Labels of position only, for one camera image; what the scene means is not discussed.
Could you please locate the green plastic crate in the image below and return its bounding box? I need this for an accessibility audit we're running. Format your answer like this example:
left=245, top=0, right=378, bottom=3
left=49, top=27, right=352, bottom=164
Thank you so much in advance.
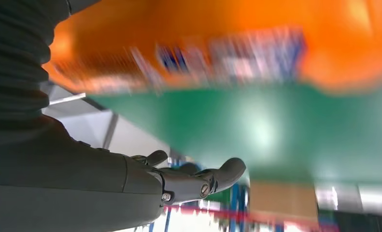
left=207, top=188, right=231, bottom=203

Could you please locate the brown cardboard box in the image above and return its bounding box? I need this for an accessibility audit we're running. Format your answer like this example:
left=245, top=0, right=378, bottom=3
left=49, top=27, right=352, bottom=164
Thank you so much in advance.
left=248, top=181, right=319, bottom=221

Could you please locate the white table with cable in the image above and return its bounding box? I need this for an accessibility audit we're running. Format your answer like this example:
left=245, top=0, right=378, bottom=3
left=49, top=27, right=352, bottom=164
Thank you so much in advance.
left=42, top=84, right=172, bottom=161

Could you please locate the red barrier rail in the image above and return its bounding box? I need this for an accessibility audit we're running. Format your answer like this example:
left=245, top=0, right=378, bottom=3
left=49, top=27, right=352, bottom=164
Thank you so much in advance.
left=163, top=204, right=340, bottom=232

